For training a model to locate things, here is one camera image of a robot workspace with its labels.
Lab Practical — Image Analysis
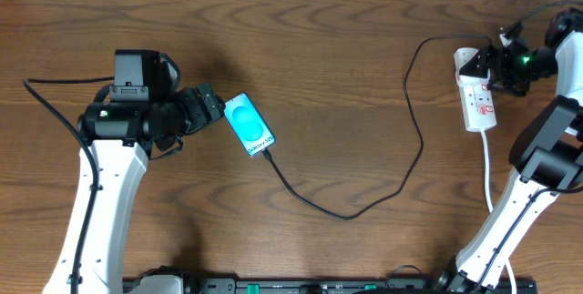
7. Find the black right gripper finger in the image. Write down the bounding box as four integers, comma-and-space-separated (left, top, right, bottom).
486, 83, 524, 97
458, 46, 496, 78

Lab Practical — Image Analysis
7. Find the white power strip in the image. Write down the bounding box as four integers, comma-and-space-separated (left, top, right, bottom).
454, 47, 496, 132

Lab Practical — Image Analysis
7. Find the black charger cable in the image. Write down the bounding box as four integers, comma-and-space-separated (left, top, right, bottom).
261, 34, 495, 221

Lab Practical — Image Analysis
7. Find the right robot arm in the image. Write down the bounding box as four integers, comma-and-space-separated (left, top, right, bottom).
432, 1, 582, 293

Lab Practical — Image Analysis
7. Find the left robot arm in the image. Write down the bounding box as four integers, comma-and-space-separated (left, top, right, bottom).
44, 49, 225, 293

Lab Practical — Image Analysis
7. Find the white power strip cord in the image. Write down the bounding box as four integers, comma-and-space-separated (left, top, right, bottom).
479, 130, 518, 294

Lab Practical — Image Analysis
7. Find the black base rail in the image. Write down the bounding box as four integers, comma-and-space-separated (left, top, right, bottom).
122, 277, 537, 294

